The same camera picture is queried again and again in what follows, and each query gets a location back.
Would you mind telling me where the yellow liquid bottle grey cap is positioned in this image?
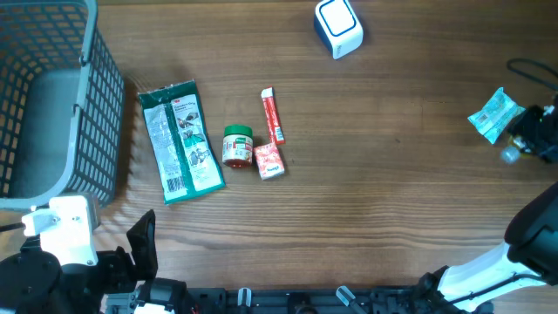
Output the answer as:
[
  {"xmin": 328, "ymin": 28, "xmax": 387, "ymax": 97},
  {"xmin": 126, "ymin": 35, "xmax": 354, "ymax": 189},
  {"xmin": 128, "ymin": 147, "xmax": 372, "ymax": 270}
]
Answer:
[{"xmin": 500, "ymin": 136, "xmax": 532, "ymax": 164}]

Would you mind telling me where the green white snack pack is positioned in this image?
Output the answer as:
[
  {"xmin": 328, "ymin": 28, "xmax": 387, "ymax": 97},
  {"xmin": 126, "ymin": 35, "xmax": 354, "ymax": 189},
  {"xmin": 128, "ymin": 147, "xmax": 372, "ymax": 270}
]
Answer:
[{"xmin": 468, "ymin": 87, "xmax": 525, "ymax": 145}]

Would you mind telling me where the dark green box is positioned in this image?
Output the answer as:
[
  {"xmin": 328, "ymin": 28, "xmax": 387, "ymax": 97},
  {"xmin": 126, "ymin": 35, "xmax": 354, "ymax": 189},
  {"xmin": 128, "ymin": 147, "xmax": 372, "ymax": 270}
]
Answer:
[{"xmin": 138, "ymin": 80, "xmax": 226, "ymax": 205}]

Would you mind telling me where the green lid spice jar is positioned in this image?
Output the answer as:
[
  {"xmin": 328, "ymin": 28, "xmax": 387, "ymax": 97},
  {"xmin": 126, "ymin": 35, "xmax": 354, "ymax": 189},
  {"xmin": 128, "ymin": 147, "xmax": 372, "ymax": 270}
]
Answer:
[{"xmin": 222, "ymin": 125, "xmax": 253, "ymax": 167}]

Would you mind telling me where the red juice carton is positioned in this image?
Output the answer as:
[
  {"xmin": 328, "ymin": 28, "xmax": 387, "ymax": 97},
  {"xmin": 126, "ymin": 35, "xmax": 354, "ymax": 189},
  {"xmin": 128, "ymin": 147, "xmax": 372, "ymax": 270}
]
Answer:
[{"xmin": 254, "ymin": 143, "xmax": 285, "ymax": 180}]

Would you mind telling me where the red slim stick packet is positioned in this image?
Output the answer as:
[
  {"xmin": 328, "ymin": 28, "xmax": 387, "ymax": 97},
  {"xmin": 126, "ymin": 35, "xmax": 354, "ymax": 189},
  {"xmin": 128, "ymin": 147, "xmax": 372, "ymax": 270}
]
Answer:
[{"xmin": 261, "ymin": 86, "xmax": 285, "ymax": 145}]

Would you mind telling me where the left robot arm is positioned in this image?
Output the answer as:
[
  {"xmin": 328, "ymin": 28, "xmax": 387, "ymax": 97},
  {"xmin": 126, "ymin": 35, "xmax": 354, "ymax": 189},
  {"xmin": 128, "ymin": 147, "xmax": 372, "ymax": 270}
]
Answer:
[{"xmin": 1, "ymin": 210, "xmax": 200, "ymax": 314}]

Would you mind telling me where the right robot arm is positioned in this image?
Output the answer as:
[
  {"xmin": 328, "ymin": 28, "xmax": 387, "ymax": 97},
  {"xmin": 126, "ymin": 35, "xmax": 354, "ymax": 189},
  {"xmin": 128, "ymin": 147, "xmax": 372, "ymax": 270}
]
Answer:
[{"xmin": 411, "ymin": 104, "xmax": 557, "ymax": 313}]

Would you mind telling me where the white barcode scanner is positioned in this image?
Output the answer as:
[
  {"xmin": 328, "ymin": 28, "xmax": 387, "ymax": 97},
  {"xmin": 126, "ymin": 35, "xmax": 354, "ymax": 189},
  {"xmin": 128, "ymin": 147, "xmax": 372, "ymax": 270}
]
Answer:
[{"xmin": 314, "ymin": 0, "xmax": 364, "ymax": 59}]

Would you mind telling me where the grey plastic mesh basket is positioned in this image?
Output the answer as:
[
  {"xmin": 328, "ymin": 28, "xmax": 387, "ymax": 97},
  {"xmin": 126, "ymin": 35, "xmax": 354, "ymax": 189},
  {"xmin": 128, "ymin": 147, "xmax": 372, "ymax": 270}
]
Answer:
[{"xmin": 1, "ymin": 0, "xmax": 125, "ymax": 212}]

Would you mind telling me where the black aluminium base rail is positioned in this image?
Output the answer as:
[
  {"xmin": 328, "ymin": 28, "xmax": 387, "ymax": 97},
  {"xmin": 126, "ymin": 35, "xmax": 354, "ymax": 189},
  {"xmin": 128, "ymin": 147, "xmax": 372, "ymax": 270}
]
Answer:
[{"xmin": 105, "ymin": 285, "xmax": 494, "ymax": 314}]

